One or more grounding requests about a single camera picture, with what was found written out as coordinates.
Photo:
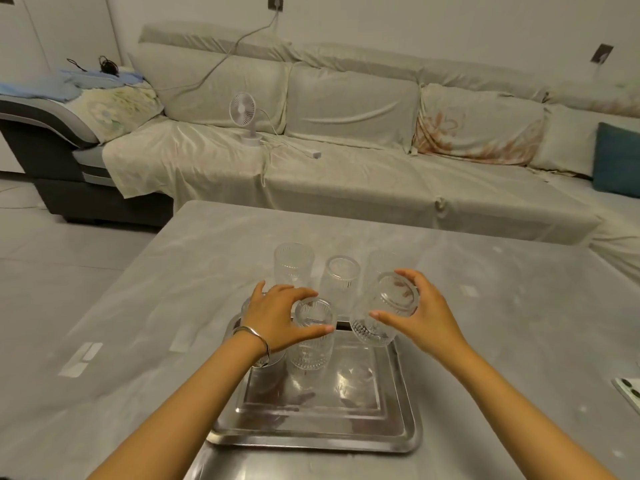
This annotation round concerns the person's right hand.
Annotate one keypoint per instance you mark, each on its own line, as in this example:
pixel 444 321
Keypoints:
pixel 432 319

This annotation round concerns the person's left hand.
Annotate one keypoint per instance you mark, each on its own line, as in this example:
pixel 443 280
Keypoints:
pixel 270 317

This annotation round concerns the person's left thumb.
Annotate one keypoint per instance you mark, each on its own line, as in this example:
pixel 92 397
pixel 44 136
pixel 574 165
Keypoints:
pixel 312 332

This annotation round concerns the person's right thumb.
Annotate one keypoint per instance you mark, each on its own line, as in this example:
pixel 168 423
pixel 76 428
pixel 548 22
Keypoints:
pixel 387 317

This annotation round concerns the clear ribbed glass tumbler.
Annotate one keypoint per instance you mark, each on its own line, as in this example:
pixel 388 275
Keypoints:
pixel 312 344
pixel 260 362
pixel 382 304
pixel 292 264
pixel 340 282

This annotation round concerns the person's left forearm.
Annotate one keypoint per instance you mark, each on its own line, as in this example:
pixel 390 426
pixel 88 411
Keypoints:
pixel 190 414

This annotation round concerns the person's right forearm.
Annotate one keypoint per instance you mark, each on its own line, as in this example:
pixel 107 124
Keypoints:
pixel 510 414

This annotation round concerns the stainless steel tray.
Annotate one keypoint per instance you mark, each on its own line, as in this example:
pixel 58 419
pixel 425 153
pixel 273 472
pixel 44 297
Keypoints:
pixel 320 419

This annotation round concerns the beige covered sofa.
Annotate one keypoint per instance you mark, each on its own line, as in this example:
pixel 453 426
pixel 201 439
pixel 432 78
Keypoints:
pixel 350 169

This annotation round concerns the orange floral cushion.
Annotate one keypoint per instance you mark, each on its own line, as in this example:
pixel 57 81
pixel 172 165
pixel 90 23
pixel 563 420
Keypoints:
pixel 475 127

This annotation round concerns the white desk fan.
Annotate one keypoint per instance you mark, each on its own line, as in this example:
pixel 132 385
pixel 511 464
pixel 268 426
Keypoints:
pixel 243 107

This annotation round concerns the white smartphone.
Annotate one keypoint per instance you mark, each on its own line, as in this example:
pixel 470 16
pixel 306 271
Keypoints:
pixel 629 393

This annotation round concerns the teal cushion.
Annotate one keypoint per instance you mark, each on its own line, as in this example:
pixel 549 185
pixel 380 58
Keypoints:
pixel 617 159

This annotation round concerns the pale green floral cushion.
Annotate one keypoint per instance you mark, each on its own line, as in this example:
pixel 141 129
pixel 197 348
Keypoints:
pixel 117 112

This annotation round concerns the light blue cloth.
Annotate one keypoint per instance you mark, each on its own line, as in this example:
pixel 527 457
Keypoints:
pixel 65 84

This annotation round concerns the wall power socket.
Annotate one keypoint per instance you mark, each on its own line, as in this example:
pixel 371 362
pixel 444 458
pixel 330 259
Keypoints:
pixel 275 0
pixel 602 53

